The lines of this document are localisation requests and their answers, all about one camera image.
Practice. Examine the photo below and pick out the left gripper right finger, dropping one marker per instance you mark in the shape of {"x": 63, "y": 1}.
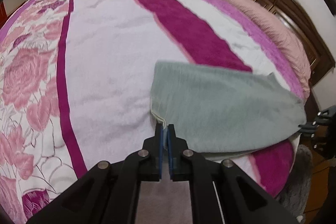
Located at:
{"x": 221, "y": 192}

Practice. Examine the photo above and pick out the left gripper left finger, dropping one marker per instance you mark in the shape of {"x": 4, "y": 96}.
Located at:
{"x": 108, "y": 193}

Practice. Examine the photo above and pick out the grey pants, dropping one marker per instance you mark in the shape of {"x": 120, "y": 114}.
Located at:
{"x": 219, "y": 110}

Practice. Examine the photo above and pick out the grey fluffy rug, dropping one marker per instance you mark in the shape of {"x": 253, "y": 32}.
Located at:
{"x": 295, "y": 194}

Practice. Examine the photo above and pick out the pink pillow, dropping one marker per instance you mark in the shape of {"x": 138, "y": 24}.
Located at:
{"x": 286, "y": 41}

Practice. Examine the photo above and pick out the dark wooden headboard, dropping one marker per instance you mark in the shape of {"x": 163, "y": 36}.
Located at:
{"x": 295, "y": 18}

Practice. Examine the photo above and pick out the pink patterned bedspread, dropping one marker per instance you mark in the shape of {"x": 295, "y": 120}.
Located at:
{"x": 76, "y": 77}

